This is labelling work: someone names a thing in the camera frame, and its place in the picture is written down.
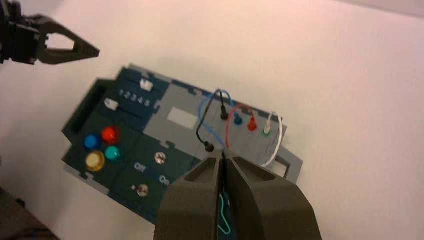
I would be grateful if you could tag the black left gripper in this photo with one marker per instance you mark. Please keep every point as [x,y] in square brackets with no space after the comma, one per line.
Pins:
[18,36]

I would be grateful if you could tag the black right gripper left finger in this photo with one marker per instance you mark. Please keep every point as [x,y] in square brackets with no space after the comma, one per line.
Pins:
[188,205]

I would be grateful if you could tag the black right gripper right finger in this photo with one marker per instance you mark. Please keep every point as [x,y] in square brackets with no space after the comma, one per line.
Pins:
[265,205]

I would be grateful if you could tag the white slider knob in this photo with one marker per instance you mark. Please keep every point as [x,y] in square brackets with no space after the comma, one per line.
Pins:
[111,104]
[146,84]

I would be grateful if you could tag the red round push button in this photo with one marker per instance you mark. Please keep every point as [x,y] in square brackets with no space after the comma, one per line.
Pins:
[111,134]

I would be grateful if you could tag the teal round push button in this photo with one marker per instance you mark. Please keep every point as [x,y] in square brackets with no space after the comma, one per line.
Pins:
[113,153]

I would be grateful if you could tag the blue round push button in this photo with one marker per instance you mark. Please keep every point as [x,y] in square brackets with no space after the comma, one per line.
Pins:
[92,141]

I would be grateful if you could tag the yellow round push button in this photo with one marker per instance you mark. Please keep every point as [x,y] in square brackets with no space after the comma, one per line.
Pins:
[95,161]

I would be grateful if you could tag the dark teal grey control box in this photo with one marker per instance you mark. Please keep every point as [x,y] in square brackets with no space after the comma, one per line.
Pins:
[185,99]

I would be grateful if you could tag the metal toggle switch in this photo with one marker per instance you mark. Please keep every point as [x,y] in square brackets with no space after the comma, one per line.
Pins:
[142,189]
[160,158]

